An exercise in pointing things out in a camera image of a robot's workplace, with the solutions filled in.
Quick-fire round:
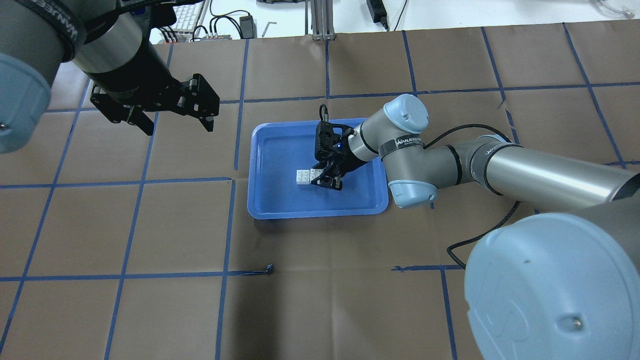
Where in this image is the small black power brick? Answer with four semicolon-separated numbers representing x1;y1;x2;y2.
238;14;257;39

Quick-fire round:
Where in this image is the white block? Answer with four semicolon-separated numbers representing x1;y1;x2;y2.
295;169;311;186
308;168;323;184

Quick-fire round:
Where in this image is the aluminium frame post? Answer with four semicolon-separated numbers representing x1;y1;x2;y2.
304;0;336;41

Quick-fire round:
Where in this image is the black power adapter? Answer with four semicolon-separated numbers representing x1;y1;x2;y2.
365;0;389;31

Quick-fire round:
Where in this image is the white keyboard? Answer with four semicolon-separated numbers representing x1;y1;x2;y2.
162;0;210;34

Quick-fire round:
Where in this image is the blue plastic tray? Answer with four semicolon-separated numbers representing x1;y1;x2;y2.
247;120;390;220

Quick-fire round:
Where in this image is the brown cardboard table cover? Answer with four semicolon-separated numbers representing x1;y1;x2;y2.
0;20;639;360

